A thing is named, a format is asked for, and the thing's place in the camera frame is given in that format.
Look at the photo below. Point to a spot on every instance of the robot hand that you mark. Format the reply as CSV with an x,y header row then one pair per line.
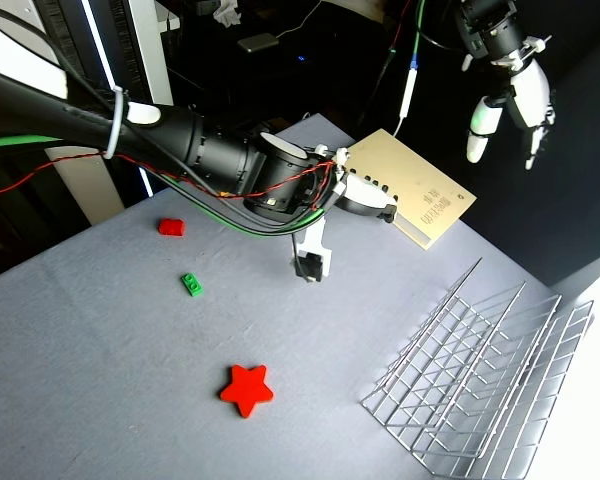
x,y
530,95
367,197

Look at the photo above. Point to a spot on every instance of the white column with black strips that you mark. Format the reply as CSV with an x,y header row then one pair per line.
x,y
150,50

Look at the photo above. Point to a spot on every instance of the dark blue partition board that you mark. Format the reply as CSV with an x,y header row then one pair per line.
x,y
555,225

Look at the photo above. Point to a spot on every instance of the red toy brick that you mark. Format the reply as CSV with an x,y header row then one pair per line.
x,y
171,227

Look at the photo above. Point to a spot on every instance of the grey table cloth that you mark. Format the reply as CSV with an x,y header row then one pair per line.
x,y
130,375

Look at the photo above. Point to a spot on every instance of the beige hardcover book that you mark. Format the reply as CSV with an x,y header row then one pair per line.
x,y
420,175

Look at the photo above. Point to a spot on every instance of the dark grey flat device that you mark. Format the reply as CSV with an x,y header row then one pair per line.
x,y
258,43

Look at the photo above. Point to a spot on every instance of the green toy brick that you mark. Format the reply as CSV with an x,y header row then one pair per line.
x,y
193,285

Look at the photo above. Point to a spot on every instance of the red star block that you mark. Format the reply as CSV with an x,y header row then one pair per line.
x,y
246,390

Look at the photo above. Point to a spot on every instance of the crumpled white paper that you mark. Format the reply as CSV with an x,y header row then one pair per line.
x,y
228,14

